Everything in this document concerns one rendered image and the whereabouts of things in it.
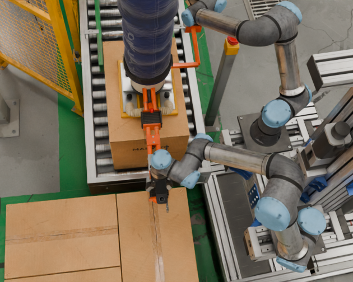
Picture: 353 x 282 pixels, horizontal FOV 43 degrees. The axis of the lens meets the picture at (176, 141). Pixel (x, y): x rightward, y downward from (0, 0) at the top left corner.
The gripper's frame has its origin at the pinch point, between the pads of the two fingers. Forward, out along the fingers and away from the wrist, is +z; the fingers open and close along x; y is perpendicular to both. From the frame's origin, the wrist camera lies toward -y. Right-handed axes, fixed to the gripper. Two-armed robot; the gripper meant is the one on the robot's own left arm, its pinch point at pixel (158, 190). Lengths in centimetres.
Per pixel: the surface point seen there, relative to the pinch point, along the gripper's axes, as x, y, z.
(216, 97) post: -47, 79, 63
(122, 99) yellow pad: 13, 53, 11
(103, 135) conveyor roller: 26, 53, 54
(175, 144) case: -12.3, 31.2, 22.7
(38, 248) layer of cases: 63, -10, 54
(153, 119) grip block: -0.4, 34.4, -1.4
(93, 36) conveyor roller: 30, 125, 55
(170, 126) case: -9.7, 37.2, 13.2
